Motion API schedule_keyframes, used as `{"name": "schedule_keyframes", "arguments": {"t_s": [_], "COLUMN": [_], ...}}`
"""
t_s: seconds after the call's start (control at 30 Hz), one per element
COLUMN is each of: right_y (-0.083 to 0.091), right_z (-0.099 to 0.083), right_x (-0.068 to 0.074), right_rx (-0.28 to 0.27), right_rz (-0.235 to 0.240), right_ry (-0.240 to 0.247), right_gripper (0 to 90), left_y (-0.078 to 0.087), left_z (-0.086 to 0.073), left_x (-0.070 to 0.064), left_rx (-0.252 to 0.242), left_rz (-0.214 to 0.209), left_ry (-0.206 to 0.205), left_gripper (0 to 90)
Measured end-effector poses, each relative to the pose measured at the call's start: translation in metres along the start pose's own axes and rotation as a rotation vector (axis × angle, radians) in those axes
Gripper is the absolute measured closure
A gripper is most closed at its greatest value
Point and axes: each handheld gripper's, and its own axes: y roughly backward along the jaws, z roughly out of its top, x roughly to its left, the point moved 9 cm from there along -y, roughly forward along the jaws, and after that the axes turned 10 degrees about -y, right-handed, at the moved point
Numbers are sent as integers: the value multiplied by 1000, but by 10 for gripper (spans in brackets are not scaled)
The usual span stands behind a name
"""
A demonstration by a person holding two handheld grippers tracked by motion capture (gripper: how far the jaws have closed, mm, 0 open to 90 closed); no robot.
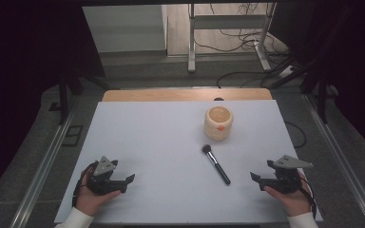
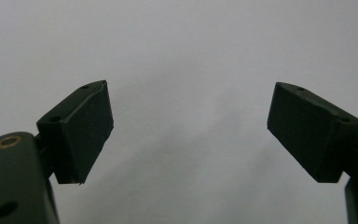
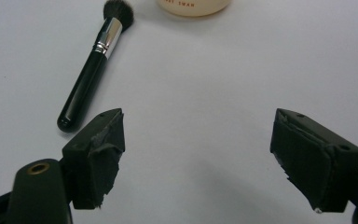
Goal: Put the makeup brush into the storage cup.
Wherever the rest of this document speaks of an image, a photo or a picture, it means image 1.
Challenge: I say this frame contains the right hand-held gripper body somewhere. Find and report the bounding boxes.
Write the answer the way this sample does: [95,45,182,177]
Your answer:
[259,154,315,195]

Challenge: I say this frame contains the white table mat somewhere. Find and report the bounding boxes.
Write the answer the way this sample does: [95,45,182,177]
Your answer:
[53,99,324,225]

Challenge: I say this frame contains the beige wooden cup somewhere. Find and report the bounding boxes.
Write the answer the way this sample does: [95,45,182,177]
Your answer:
[202,105,234,142]

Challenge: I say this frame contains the white metal desk frame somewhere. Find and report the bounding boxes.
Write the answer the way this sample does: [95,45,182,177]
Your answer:
[186,2,278,74]

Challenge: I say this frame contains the black looped floor cable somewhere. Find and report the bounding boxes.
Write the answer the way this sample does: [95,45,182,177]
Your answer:
[284,121,308,149]

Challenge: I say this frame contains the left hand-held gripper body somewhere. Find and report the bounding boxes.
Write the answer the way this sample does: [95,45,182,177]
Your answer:
[86,156,128,196]

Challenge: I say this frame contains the tangled black floor cables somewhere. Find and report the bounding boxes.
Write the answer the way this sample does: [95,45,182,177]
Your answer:
[188,2,298,89]

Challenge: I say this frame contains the black makeup brush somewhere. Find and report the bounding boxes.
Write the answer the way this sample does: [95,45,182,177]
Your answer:
[201,143,232,186]

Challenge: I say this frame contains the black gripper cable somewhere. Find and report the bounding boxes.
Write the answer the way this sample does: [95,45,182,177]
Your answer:
[298,176,318,220]
[71,161,99,209]

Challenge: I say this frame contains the person's left hand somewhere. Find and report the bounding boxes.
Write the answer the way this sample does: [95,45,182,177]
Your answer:
[75,166,122,218]

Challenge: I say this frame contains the black metal stand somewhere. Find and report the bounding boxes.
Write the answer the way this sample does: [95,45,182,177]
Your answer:
[267,63,340,124]
[48,70,112,125]

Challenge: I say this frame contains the aluminium floor rail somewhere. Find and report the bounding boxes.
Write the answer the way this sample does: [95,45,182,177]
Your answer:
[302,94,365,228]
[16,108,77,228]

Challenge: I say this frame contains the white cabinet panel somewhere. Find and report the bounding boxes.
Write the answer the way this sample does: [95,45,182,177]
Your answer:
[82,4,169,54]

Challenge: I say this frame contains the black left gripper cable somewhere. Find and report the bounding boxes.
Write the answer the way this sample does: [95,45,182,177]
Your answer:
[71,161,99,209]

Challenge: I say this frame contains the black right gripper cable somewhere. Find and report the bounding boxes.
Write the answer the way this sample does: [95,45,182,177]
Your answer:
[298,176,318,220]

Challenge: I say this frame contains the black floor plate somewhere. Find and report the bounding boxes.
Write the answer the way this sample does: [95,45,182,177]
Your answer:
[61,124,85,147]

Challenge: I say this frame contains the white power strip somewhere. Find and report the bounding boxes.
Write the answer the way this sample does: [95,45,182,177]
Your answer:
[278,65,297,79]

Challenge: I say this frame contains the person's right hand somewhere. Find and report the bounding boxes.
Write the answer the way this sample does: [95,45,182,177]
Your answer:
[263,171,313,218]

